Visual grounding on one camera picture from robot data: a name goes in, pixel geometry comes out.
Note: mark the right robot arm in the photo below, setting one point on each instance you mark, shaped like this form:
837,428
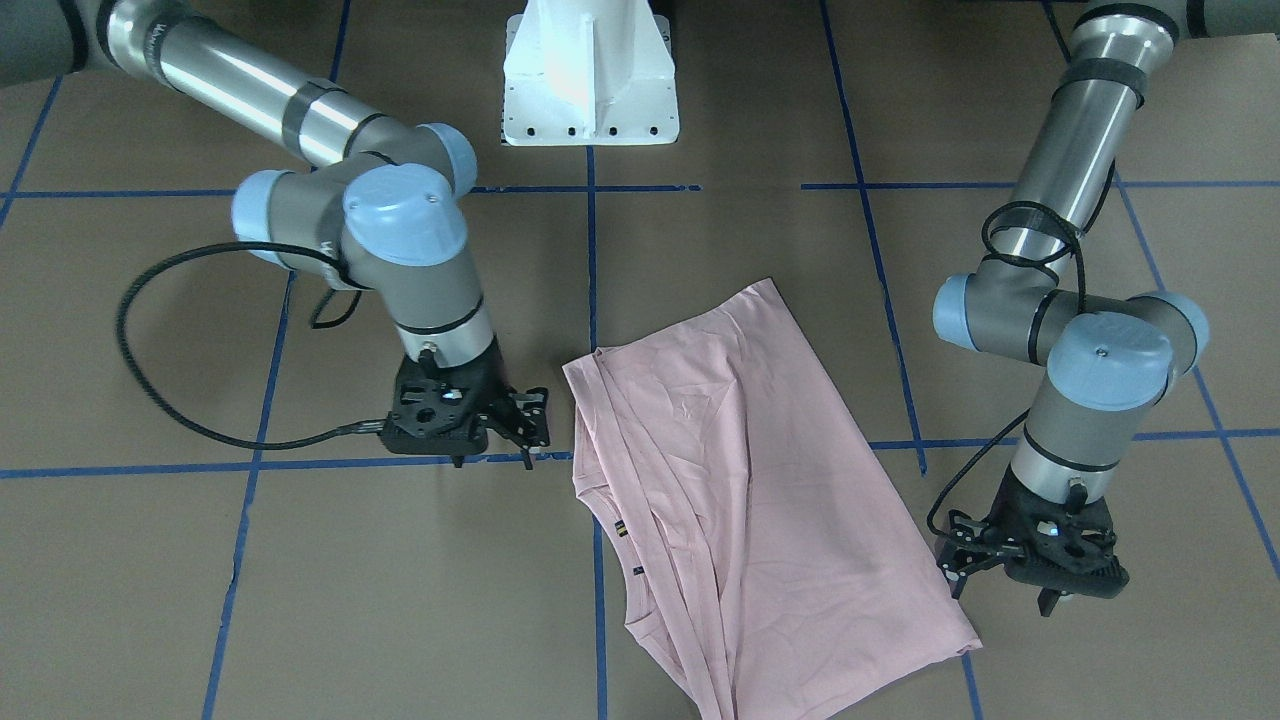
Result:
377,211

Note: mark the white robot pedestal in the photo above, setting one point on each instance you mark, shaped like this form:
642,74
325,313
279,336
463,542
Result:
590,73

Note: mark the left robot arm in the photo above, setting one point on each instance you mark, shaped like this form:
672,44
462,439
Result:
1106,362

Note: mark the pink printed t-shirt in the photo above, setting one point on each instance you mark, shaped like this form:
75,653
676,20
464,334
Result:
770,567

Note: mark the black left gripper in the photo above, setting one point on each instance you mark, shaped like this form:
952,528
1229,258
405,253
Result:
1003,505

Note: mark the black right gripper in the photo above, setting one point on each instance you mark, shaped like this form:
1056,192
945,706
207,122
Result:
497,389

